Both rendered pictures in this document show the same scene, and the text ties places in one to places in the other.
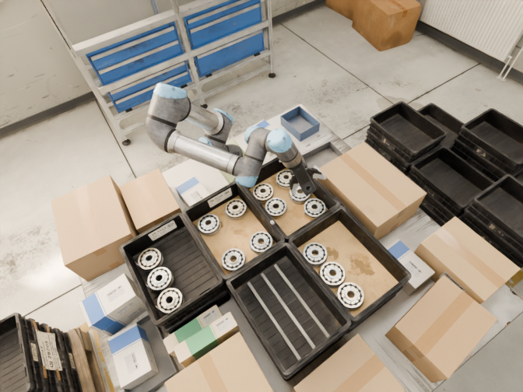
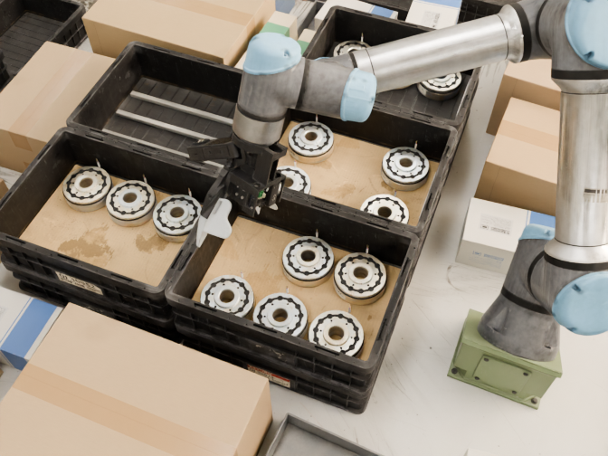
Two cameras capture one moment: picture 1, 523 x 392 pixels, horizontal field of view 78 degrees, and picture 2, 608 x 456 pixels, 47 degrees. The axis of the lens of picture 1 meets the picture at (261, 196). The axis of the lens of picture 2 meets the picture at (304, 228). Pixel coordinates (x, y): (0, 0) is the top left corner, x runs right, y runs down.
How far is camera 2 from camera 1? 1.50 m
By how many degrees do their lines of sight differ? 65
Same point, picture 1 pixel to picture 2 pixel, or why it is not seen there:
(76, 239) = not seen: hidden behind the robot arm
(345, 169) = (196, 413)
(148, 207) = (540, 133)
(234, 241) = (337, 174)
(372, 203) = (96, 352)
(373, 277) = (58, 242)
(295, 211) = (266, 282)
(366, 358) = (36, 126)
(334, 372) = (77, 94)
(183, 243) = not seen: hidden behind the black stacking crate
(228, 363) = (213, 29)
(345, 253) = (125, 255)
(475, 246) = not seen: outside the picture
